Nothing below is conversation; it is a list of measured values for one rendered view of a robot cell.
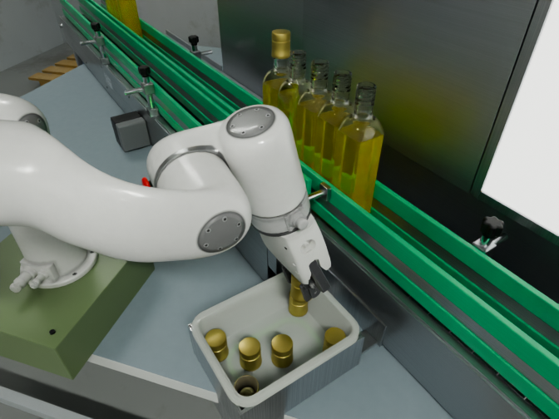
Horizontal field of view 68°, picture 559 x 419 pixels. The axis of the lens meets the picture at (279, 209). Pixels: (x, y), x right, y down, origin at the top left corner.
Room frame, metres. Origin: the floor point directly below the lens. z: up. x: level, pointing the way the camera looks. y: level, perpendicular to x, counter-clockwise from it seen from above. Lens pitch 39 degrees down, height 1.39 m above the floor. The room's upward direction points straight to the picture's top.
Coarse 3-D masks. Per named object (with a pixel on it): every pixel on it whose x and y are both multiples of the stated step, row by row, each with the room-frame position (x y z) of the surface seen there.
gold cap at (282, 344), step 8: (280, 336) 0.39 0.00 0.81; (288, 336) 0.39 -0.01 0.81; (272, 344) 0.37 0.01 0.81; (280, 344) 0.37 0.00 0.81; (288, 344) 0.37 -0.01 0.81; (272, 352) 0.37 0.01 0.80; (280, 352) 0.36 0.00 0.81; (288, 352) 0.36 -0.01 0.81; (272, 360) 0.37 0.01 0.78; (280, 360) 0.36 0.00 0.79; (288, 360) 0.36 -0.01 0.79
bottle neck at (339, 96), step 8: (336, 72) 0.64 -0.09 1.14; (344, 72) 0.65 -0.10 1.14; (336, 80) 0.63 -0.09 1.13; (344, 80) 0.63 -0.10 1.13; (336, 88) 0.63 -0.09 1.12; (344, 88) 0.63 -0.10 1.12; (336, 96) 0.63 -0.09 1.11; (344, 96) 0.63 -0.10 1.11; (336, 104) 0.63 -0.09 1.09; (344, 104) 0.63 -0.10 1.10
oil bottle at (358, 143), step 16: (352, 128) 0.57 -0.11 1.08; (368, 128) 0.57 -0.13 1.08; (336, 144) 0.60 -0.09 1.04; (352, 144) 0.56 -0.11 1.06; (368, 144) 0.56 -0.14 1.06; (336, 160) 0.59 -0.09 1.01; (352, 160) 0.56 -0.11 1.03; (368, 160) 0.57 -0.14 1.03; (336, 176) 0.59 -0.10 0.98; (352, 176) 0.56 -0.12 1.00; (368, 176) 0.57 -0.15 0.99; (352, 192) 0.56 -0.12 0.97; (368, 192) 0.57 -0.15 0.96; (368, 208) 0.58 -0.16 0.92
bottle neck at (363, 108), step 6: (360, 84) 0.60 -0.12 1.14; (366, 84) 0.60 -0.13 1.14; (372, 84) 0.60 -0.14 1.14; (360, 90) 0.58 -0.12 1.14; (366, 90) 0.58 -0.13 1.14; (372, 90) 0.58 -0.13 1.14; (360, 96) 0.58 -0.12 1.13; (366, 96) 0.58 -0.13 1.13; (372, 96) 0.58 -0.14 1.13; (354, 102) 0.59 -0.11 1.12; (360, 102) 0.58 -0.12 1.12; (366, 102) 0.58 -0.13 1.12; (372, 102) 0.58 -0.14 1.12; (354, 108) 0.59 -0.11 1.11; (360, 108) 0.58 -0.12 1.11; (366, 108) 0.58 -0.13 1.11; (372, 108) 0.58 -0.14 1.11; (354, 114) 0.59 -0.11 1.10; (360, 114) 0.58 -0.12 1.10; (366, 114) 0.58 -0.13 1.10; (372, 114) 0.59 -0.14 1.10
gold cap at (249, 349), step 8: (240, 344) 0.37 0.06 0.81; (248, 344) 0.37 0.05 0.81; (256, 344) 0.37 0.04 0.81; (240, 352) 0.36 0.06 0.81; (248, 352) 0.36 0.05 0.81; (256, 352) 0.36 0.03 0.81; (240, 360) 0.36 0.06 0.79; (248, 360) 0.35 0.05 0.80; (256, 360) 0.36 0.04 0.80; (248, 368) 0.35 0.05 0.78; (256, 368) 0.36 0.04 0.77
